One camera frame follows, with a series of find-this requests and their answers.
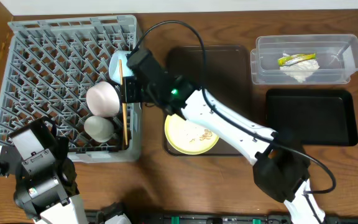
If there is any yellow plate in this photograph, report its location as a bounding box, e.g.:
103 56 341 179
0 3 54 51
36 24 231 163
164 114 219 155

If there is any light blue bowl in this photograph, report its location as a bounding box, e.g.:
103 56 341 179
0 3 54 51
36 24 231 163
109 50 134 84

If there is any pink bowl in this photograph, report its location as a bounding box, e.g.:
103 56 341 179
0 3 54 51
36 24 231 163
86 82 121 117

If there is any white cup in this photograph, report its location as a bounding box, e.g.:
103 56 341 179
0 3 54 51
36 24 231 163
84 116 114 142

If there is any green yellow snack wrapper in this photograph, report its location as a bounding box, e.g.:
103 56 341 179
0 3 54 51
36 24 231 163
277 54 316 67

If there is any white napkin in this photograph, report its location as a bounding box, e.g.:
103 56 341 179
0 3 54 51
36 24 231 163
280 59 319 83

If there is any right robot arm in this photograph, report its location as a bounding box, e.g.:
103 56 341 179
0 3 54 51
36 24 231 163
126 49 326 223

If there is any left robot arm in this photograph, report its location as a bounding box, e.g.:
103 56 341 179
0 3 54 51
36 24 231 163
0 116 87 223

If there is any grey dishwasher rack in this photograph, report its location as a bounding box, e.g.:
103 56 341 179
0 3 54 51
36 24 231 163
0 15 142 163

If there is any brown serving tray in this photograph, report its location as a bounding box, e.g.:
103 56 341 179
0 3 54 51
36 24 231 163
160 45 252 156

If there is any black tray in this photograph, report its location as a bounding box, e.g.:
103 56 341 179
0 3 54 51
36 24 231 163
265 89 358 146

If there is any clear plastic bin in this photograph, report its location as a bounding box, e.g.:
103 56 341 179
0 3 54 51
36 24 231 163
250 34 358 85

